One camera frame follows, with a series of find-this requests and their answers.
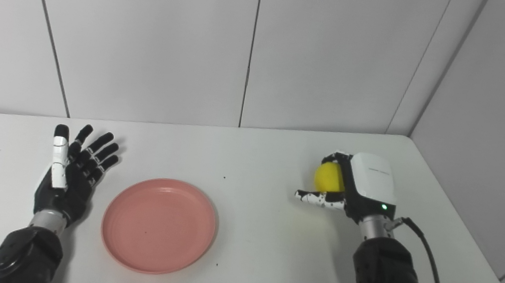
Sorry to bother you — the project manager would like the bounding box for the pink round plate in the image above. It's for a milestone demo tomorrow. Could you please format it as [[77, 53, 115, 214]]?
[[95, 169, 223, 283]]

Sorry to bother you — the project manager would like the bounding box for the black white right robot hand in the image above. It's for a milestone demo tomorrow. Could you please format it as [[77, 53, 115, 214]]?
[[292, 143, 404, 230]]

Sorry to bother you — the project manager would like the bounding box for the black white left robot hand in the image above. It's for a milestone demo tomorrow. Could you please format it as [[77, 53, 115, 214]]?
[[30, 118, 124, 233]]

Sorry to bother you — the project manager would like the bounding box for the yellow lemon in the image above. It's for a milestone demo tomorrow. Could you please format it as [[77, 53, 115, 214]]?
[[312, 160, 349, 196]]

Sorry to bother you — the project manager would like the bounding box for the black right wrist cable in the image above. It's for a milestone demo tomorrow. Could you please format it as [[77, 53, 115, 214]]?
[[374, 214, 461, 283]]

